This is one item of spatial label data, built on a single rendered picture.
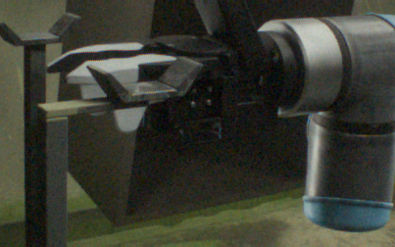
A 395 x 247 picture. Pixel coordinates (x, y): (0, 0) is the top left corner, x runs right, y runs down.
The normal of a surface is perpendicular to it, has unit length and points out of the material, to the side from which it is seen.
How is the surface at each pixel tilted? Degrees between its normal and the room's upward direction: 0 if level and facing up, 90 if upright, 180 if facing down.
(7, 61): 57
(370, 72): 88
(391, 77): 92
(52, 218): 90
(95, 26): 91
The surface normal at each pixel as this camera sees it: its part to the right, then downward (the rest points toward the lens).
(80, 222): 0.54, 0.27
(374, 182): 0.32, 0.28
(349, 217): -0.16, 0.31
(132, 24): -0.84, 0.12
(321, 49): 0.49, -0.29
